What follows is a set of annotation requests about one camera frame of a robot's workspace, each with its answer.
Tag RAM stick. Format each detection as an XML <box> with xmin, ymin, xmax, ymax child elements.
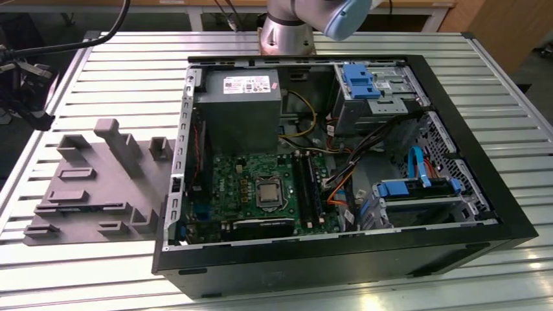
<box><xmin>55</xmin><ymin>203</ymin><xmax>124</xmax><ymax>214</ymax></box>
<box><xmin>304</xmin><ymin>154</ymin><xmax>325</xmax><ymax>226</ymax></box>

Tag black RAM slot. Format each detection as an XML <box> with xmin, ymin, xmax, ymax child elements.
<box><xmin>292</xmin><ymin>151</ymin><xmax>313</xmax><ymax>229</ymax></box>

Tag grey parts rack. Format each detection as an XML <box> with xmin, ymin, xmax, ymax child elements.
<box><xmin>24</xmin><ymin>118</ymin><xmax>179</xmax><ymax>248</ymax></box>

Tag grey power supply unit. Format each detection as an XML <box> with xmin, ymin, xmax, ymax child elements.
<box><xmin>196</xmin><ymin>68</ymin><xmax>284</xmax><ymax>156</ymax></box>

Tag green motherboard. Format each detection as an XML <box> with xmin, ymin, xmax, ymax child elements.
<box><xmin>185</xmin><ymin>152</ymin><xmax>347</xmax><ymax>242</ymax></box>

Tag metal socket cover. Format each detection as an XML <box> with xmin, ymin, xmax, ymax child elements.
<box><xmin>253</xmin><ymin>176</ymin><xmax>287</xmax><ymax>210</ymax></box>

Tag silver CPU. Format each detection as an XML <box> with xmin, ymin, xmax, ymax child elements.
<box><xmin>257</xmin><ymin>185</ymin><xmax>281</xmax><ymax>201</ymax></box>

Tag steel locking lever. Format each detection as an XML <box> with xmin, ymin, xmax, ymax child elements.
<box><xmin>279</xmin><ymin>177</ymin><xmax>289</xmax><ymax>211</ymax></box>

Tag black graphics card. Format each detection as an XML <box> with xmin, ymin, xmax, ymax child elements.
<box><xmin>220</xmin><ymin>217</ymin><xmax>297</xmax><ymax>242</ymax></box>

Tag blue drive bay latch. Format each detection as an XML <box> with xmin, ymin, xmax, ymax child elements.
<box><xmin>340</xmin><ymin>63</ymin><xmax>383</xmax><ymax>100</ymax></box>

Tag metal drive cage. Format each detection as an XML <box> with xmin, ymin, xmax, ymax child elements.
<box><xmin>332</xmin><ymin>61</ymin><xmax>433</xmax><ymax>137</ymax></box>

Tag black PC case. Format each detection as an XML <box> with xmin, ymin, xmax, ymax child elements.
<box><xmin>151</xmin><ymin>54</ymin><xmax>540</xmax><ymax>299</ymax></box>

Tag hard disk in blue carrier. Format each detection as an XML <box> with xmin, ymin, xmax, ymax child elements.
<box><xmin>373</xmin><ymin>179</ymin><xmax>461</xmax><ymax>200</ymax></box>

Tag metal disk bay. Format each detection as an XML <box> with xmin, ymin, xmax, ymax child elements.
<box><xmin>357</xmin><ymin>194</ymin><xmax>476</xmax><ymax>231</ymax></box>

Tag wooden cabinet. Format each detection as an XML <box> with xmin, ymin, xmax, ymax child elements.
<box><xmin>468</xmin><ymin>0</ymin><xmax>553</xmax><ymax>75</ymax></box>

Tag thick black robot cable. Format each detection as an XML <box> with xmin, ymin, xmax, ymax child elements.
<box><xmin>0</xmin><ymin>0</ymin><xmax>132</xmax><ymax>58</ymax></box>

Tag red wire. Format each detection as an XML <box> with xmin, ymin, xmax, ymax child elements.
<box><xmin>192</xmin><ymin>118</ymin><xmax>204</xmax><ymax>172</ymax></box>

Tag thin cable with silver plug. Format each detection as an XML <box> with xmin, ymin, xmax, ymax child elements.
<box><xmin>215</xmin><ymin>0</ymin><xmax>240</xmax><ymax>33</ymax></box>

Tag yellow wires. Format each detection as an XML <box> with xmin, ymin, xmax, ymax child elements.
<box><xmin>279</xmin><ymin>90</ymin><xmax>319</xmax><ymax>143</ymax></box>

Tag orange wires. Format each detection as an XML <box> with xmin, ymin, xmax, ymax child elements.
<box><xmin>325</xmin><ymin>184</ymin><xmax>349</xmax><ymax>207</ymax></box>

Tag black cable bundle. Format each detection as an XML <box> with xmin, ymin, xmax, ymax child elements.
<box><xmin>321</xmin><ymin>109</ymin><xmax>427</xmax><ymax>189</ymax></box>

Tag blue flat wire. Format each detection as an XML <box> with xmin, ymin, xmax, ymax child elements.
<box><xmin>408</xmin><ymin>146</ymin><xmax>433</xmax><ymax>188</ymax></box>

